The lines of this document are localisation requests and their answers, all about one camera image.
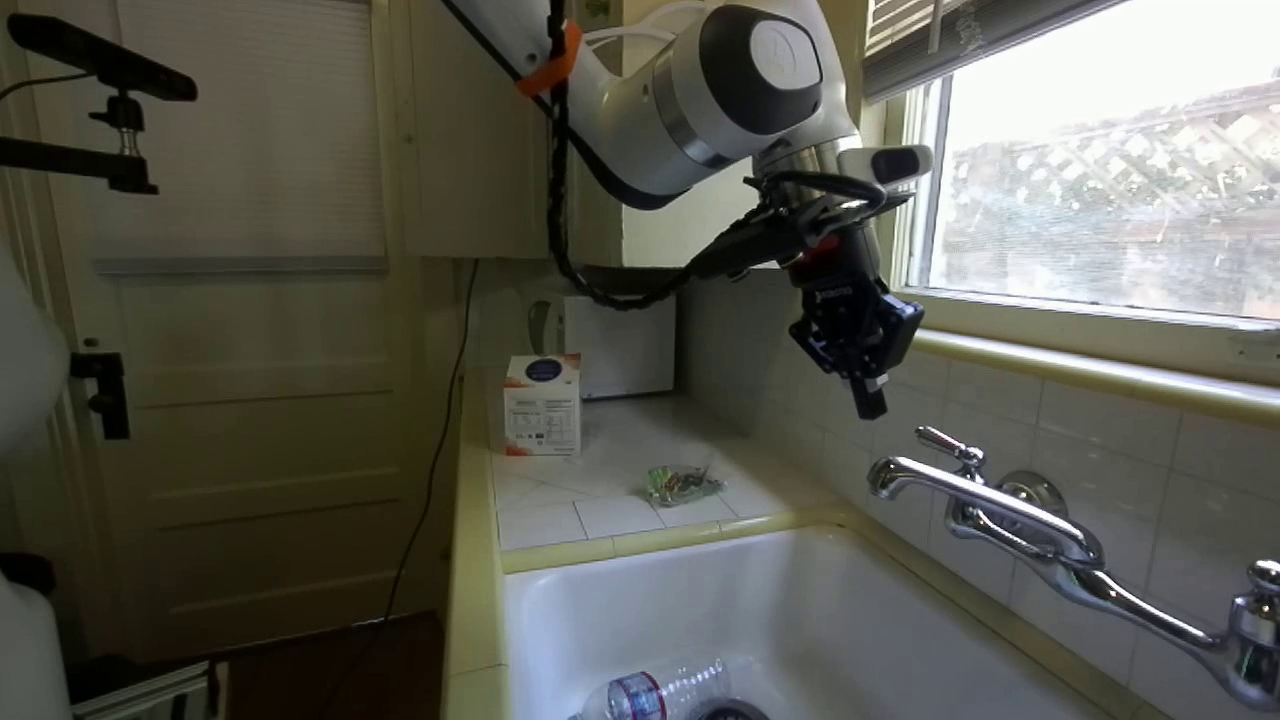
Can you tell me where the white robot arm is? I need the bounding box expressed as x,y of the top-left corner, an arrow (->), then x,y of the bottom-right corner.
444,0 -> 933,420

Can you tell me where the black door latch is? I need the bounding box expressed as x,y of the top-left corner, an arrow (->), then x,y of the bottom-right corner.
74,351 -> 131,441

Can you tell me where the black hanging power cord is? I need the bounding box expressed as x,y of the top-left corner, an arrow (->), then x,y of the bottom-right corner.
375,257 -> 484,630

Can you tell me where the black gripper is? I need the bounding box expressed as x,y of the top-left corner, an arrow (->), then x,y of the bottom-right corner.
789,228 -> 926,420

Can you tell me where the metal sink drain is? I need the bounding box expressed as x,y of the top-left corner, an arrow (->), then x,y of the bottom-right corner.
693,701 -> 769,720

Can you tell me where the white panel door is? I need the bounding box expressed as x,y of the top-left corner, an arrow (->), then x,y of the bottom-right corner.
10,0 -> 444,661

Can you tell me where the chrome faucet with nozzle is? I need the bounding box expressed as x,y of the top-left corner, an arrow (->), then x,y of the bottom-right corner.
867,423 -> 1280,710

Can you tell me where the white porcelain sink basin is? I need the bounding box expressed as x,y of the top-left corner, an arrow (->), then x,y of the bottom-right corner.
506,531 -> 1104,720

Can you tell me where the black camera on stand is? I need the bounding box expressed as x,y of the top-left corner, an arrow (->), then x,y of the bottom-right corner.
0,12 -> 201,200

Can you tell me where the window with blinds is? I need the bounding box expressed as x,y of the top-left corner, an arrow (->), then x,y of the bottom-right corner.
867,0 -> 1280,319

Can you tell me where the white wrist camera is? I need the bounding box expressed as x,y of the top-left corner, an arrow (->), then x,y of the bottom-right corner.
842,142 -> 933,182

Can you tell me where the white cardboard box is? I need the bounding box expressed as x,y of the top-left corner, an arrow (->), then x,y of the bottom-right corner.
502,357 -> 580,455

